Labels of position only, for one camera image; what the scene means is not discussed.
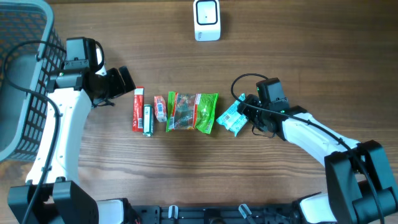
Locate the dark green gum pack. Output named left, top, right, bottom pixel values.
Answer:
left=143, top=105, right=154, bottom=137

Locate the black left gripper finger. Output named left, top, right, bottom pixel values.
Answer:
left=107, top=68, right=126, bottom=98
left=119, top=66, right=136, bottom=93

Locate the white barcode scanner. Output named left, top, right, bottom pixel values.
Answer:
left=193, top=0, right=221, bottom=42

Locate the dark grey plastic basket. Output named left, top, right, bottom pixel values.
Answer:
left=1, top=0, right=66, bottom=161

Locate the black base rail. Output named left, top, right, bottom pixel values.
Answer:
left=133, top=203, right=301, bottom=224

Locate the red candy bar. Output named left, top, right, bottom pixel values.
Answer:
left=132, top=86, right=144, bottom=132

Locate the black right camera cable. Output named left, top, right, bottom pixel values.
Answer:
left=230, top=73, right=386, bottom=224

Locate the red white small box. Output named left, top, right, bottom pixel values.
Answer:
left=154, top=95, right=167, bottom=123

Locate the black camera cable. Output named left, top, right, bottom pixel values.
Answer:
left=1, top=39, right=68, bottom=224
left=230, top=73, right=386, bottom=224

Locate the light blue tissue pack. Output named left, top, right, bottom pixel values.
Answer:
left=216, top=100, right=248, bottom=137

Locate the green snack bag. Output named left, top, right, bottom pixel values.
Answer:
left=166, top=91, right=219, bottom=134

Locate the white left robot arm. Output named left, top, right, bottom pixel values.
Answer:
left=7, top=66, right=141, bottom=223

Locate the black left camera cable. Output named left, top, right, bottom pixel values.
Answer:
left=1, top=39, right=68, bottom=224

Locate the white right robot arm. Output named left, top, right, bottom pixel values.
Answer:
left=238, top=77, right=397, bottom=223

